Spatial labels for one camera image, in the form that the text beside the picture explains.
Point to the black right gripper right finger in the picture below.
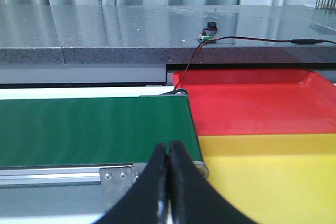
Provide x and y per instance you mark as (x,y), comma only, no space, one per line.
(193,198)

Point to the yellow plastic tray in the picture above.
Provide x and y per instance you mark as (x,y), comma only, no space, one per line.
(275,178)

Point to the aluminium conveyor frame rail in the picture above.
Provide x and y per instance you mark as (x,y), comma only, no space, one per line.
(114,179)

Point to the green conveyor belt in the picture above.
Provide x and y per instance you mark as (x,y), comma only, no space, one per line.
(93,131)

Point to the small green circuit board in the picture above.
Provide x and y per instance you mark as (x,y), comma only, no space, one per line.
(207,33)

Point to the grey stone counter slab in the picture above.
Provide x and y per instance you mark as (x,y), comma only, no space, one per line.
(92,34)

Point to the red plastic tray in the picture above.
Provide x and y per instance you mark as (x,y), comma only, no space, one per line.
(259,101)

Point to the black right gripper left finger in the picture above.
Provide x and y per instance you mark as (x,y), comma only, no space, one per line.
(146,200)

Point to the silver conveyor end roller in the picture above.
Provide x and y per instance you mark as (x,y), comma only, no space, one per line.
(202,168)

